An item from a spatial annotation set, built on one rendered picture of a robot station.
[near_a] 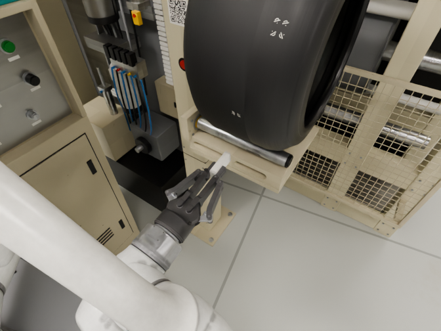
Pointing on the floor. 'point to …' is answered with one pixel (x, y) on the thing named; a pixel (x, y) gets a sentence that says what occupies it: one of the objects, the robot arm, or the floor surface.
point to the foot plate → (210, 238)
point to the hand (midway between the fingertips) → (220, 165)
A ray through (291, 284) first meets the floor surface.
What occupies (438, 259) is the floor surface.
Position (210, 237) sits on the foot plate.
